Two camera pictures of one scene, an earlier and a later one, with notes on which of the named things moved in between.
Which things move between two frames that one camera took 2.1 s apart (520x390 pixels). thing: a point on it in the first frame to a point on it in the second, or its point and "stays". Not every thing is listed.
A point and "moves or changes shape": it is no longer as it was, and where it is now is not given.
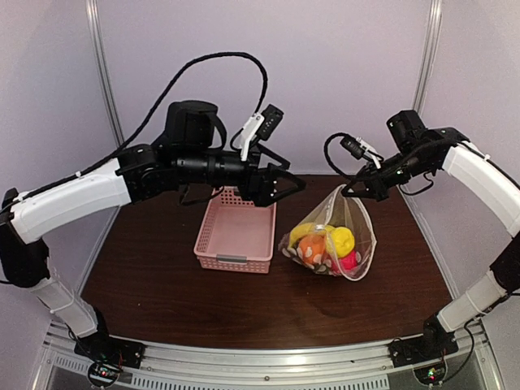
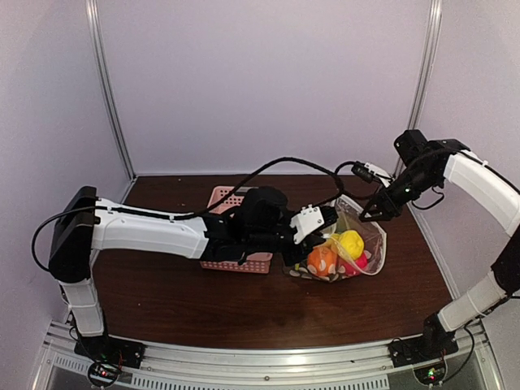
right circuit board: (431, 374) stays
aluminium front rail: (356, 366) stays
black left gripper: (263, 194) to (292, 257)
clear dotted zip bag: (335, 237) moves or changes shape
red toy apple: (345, 264) to (353, 266)
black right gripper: (377, 187) to (389, 206)
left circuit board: (102, 374) stays
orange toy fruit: (312, 247) moves or changes shape
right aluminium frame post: (434, 25) stays
